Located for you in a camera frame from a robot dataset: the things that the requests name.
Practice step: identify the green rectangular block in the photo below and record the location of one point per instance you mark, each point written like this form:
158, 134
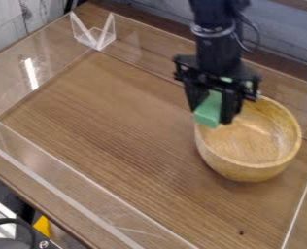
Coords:
207, 114

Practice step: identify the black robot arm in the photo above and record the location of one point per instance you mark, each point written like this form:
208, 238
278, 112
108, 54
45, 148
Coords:
216, 14

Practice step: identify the yellow tag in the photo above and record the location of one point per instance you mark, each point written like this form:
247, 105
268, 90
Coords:
42, 226

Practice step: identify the brown wooden bowl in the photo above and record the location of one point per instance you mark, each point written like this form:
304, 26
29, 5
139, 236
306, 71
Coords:
252, 149

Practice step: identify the clear acrylic tray wall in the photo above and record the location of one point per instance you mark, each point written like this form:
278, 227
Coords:
79, 205

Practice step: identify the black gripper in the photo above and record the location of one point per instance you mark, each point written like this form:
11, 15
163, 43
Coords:
216, 60

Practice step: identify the clear acrylic corner bracket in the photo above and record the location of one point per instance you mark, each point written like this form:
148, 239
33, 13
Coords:
98, 38

